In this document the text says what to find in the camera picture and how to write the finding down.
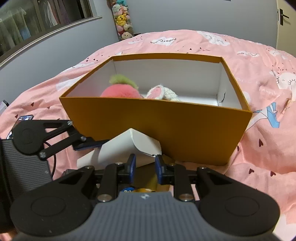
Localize white box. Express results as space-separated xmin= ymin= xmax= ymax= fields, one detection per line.
xmin=77 ymin=128 xmax=162 ymax=170

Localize pink plush radish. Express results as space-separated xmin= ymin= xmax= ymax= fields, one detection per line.
xmin=100 ymin=74 xmax=143 ymax=98

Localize white crochet bunny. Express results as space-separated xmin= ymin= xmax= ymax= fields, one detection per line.
xmin=144 ymin=85 xmax=180 ymax=101

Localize orange cardboard box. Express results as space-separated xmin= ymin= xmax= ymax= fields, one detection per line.
xmin=60 ymin=53 xmax=252 ymax=166

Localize hanging plush toys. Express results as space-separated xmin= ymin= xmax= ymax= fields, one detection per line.
xmin=111 ymin=0 xmax=134 ymax=40

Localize pink printed bed quilt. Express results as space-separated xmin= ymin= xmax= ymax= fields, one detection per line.
xmin=1 ymin=30 xmax=295 ymax=240

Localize cream door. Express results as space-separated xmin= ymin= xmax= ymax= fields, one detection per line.
xmin=276 ymin=0 xmax=295 ymax=57

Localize black cable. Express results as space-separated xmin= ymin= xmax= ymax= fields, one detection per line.
xmin=43 ymin=141 xmax=57 ymax=179

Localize window frame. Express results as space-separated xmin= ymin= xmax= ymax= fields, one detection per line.
xmin=1 ymin=0 xmax=102 ymax=67

